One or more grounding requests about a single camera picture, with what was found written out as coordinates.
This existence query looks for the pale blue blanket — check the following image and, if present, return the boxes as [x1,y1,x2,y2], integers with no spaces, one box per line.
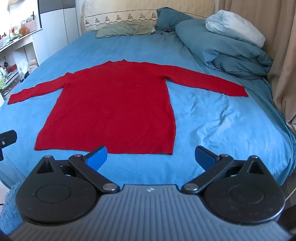
[205,10,266,48]

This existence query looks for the beige curtain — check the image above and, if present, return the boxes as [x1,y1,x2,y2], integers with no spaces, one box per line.
[218,0,296,135]

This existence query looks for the pink box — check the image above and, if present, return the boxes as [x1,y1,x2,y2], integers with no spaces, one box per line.
[25,20,37,32]

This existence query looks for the dark teal pillow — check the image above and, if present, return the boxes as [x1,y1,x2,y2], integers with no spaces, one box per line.
[154,7,199,32]

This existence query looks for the blue bed sheet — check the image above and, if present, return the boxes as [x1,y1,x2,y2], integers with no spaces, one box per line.
[0,30,296,200]

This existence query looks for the green and white bottle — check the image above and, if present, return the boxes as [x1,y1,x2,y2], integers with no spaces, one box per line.
[0,66,7,90]

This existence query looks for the white shelf unit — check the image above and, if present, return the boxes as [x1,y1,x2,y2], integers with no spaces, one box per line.
[0,28,40,99]

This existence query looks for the teal duvet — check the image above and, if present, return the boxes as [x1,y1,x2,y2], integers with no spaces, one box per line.
[174,19,274,80]

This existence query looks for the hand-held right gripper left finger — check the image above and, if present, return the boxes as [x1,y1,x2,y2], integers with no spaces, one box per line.
[29,146,121,194]

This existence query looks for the green pillow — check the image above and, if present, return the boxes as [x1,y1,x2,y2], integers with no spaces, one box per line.
[96,22,155,39]

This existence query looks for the white and grey wardrobe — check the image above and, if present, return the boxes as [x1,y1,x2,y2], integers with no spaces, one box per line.
[37,0,82,64]

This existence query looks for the red knit sweater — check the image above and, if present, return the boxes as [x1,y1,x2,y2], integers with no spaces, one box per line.
[8,59,249,155]

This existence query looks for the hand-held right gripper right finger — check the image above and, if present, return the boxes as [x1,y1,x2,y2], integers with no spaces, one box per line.
[181,146,274,194]

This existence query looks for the blue shaggy rug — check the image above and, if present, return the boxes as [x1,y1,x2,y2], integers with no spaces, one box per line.
[0,183,25,235]

